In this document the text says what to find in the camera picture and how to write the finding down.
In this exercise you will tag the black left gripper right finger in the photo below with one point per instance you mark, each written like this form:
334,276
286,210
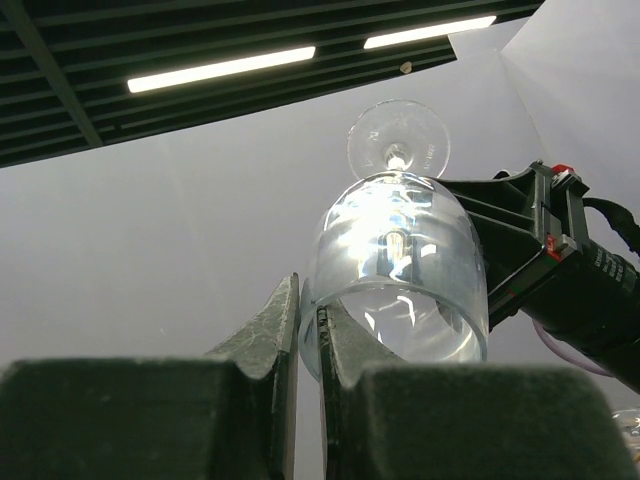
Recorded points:
385,418

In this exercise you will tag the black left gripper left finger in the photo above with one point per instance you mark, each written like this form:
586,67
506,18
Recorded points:
227,414

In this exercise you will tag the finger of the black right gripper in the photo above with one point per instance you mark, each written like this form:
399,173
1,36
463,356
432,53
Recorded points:
508,216

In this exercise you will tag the clear wine glass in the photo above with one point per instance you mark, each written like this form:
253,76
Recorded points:
396,248
628,422

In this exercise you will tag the ceiling light strip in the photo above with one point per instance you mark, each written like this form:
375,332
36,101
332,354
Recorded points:
219,69
428,32

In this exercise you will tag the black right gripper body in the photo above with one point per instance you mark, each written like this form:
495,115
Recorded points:
589,299

